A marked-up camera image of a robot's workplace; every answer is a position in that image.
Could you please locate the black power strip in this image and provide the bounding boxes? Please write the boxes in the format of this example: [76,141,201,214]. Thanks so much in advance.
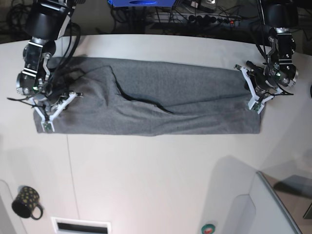
[187,15,242,27]

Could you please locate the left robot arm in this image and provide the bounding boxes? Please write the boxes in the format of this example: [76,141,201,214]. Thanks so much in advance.
[246,0,298,96]

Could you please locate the blue box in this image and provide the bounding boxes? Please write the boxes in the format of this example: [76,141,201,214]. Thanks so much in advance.
[108,0,176,7]

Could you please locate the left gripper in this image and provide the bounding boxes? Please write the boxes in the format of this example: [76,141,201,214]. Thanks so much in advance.
[246,60,282,94]

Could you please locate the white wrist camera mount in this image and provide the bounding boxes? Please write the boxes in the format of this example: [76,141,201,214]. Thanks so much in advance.
[234,64,282,114]
[26,89,83,133]

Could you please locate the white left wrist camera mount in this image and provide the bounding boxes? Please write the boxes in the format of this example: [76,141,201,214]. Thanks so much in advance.
[234,64,282,114]

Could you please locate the white slotted panel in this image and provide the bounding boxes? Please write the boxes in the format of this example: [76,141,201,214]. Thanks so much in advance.
[51,217,112,234]

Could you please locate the grey t-shirt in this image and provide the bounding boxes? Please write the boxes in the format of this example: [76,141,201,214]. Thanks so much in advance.
[33,56,265,137]

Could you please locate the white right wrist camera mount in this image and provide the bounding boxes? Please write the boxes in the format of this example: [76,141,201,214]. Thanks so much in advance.
[26,89,83,133]

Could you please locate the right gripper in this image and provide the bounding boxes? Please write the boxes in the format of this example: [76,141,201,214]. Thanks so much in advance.
[34,89,70,114]

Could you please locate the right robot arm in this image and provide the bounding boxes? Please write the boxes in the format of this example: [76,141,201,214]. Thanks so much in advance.
[17,0,85,117]

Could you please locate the black mug with yellow dots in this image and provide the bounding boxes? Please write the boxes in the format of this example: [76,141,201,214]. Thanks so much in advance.
[11,186,43,220]

